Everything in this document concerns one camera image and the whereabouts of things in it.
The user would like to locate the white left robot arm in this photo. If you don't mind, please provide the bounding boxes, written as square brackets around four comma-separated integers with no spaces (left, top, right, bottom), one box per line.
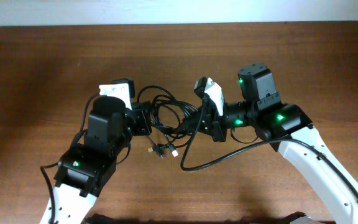
[41,96,151,223]

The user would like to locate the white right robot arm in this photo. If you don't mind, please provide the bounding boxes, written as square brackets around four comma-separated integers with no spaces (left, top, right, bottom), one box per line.
[176,63,358,223]

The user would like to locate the thin black USB cable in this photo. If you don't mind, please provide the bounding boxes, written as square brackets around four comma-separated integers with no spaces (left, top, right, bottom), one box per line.
[135,85,195,158]

